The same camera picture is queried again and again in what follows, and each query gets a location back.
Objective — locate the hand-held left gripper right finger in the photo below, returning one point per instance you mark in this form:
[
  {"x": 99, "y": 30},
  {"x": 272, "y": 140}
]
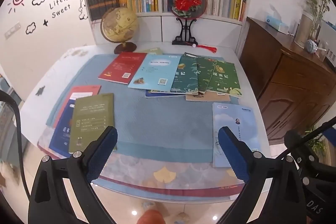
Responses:
[{"x": 233, "y": 158}]

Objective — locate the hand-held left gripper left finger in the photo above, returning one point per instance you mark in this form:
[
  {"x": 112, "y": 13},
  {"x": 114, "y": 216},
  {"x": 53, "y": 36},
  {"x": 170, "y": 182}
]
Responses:
[{"x": 101, "y": 158}]

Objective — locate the navy blue book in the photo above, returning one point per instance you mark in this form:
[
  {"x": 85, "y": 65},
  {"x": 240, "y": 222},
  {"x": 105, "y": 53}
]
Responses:
[{"x": 61, "y": 134}]

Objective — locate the green insect book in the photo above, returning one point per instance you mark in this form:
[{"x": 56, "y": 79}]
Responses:
[
  {"x": 223, "y": 79},
  {"x": 203, "y": 77}
]

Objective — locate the blue flower-print book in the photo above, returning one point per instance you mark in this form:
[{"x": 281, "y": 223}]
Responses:
[{"x": 157, "y": 94}]

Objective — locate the pale blue portrait book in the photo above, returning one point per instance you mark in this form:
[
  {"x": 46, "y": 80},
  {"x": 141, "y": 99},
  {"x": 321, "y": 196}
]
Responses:
[{"x": 236, "y": 119}]

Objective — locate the olive green book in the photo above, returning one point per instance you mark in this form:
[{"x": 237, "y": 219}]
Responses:
[{"x": 92, "y": 119}]

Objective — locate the small leafy floor plant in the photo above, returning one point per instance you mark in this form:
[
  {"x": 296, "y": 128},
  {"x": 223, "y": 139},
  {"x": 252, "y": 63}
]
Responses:
[{"x": 316, "y": 144}]

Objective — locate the kraft brown book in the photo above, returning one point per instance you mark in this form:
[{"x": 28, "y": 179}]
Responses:
[{"x": 207, "y": 98}]

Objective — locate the salmon red book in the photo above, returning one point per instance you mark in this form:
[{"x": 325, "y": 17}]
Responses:
[{"x": 84, "y": 90}]

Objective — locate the blue ginkgo-print table mat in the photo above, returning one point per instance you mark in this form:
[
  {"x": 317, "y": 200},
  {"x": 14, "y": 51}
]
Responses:
[{"x": 162, "y": 121}]

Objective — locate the person's leg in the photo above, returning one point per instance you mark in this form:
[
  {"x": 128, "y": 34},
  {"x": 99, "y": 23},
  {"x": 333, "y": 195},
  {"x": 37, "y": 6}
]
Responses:
[{"x": 151, "y": 217}]

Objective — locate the brown wooden cabinet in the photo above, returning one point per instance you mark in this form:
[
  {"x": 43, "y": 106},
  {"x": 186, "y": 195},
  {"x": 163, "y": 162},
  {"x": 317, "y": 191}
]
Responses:
[{"x": 288, "y": 87}]

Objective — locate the small black sticker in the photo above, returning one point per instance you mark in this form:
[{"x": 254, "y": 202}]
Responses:
[{"x": 40, "y": 90}]

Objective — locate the teal leaf-print book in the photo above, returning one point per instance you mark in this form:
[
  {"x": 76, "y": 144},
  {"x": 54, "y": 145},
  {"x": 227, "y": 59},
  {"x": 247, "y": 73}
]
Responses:
[{"x": 183, "y": 74}]

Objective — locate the light blue book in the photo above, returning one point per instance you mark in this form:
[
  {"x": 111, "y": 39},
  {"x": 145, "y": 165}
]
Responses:
[{"x": 155, "y": 71}]

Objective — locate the red tassel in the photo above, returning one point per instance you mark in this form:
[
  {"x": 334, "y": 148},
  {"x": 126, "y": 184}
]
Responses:
[{"x": 207, "y": 48}]

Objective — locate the antique yellow globe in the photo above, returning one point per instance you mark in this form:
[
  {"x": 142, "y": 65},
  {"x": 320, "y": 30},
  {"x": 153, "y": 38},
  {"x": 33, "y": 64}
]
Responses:
[{"x": 119, "y": 24}]

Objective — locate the grey knitted ornament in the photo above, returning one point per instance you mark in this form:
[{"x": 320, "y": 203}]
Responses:
[{"x": 311, "y": 45}]

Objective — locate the light blue tissue box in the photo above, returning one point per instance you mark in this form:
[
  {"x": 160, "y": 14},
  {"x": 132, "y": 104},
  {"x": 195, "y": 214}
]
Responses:
[{"x": 275, "y": 23}]

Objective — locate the row of black volumes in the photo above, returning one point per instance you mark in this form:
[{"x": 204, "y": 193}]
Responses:
[{"x": 101, "y": 1}]

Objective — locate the round red-flower fan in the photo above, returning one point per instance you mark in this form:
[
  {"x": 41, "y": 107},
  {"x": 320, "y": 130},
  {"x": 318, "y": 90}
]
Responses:
[{"x": 187, "y": 1}]

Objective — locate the green leafy plant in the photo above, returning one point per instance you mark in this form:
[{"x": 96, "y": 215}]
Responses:
[{"x": 316, "y": 1}]

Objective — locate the white wall switch plate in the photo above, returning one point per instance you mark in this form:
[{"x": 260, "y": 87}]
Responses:
[{"x": 11, "y": 29}]

